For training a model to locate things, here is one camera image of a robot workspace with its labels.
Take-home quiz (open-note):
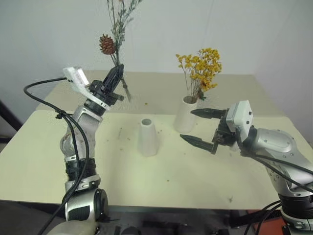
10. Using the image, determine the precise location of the pinecone and green sprig bouquet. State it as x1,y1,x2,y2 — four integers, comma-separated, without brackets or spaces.
98,0,144,102

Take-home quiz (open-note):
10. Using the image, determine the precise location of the dark furniture piece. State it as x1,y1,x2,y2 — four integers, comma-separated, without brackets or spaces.
0,99,24,144

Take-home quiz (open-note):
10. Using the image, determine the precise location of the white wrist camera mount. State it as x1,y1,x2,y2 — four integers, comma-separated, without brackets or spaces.
225,99,255,150
62,66,110,110

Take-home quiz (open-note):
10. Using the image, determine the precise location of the red box under table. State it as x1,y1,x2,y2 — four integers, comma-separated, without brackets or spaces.
251,210,285,235

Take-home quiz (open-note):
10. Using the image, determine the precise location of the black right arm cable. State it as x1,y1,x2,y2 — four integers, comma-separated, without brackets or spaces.
240,146,313,235

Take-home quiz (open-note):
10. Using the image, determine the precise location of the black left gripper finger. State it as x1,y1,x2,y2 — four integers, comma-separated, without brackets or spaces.
111,64,125,93
101,67,118,91

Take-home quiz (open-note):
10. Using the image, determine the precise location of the dark grey rounded shape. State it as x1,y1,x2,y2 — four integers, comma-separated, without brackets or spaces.
121,226,143,235

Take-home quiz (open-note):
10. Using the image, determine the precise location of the black table frame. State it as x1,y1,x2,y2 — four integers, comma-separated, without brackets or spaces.
105,205,255,235

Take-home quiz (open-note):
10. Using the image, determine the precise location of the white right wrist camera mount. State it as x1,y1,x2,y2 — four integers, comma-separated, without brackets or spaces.
225,99,255,150

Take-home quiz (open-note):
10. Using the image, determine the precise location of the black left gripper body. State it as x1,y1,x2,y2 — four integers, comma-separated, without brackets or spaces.
88,80,125,106

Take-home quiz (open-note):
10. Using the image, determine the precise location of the white cone vase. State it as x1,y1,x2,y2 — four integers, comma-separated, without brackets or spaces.
173,95,199,133
137,117,158,157

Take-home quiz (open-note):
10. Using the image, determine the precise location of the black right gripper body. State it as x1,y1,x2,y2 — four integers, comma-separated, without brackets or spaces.
212,109,242,148

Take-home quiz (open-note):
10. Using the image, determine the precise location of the yellow dried flower bouquet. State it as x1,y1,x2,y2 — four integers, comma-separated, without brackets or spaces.
176,47,223,104

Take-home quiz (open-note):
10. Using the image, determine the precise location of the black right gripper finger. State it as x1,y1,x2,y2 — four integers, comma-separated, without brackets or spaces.
179,134,220,156
190,107,226,120

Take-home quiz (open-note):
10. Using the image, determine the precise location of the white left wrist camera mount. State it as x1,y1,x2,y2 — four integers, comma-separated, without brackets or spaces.
62,66,110,110

